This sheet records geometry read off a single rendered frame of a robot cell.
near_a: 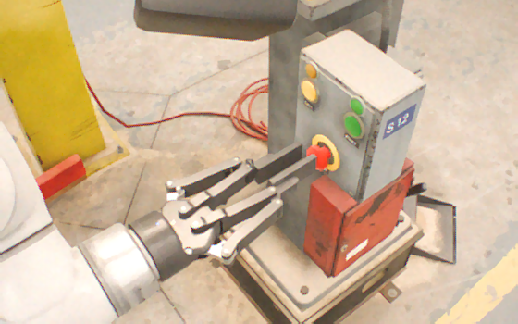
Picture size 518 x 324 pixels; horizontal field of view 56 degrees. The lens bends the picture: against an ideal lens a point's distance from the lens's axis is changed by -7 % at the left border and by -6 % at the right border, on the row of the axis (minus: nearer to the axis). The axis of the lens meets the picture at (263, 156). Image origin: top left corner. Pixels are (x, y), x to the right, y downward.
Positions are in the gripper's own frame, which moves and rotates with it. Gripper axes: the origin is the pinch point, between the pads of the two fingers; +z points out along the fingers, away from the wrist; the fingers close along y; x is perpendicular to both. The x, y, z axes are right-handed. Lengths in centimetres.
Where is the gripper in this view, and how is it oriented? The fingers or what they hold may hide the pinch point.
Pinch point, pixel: (286, 168)
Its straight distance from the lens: 64.3
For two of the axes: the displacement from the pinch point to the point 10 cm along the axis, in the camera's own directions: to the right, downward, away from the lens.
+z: 7.9, -4.6, 4.0
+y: 6.1, 6.0, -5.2
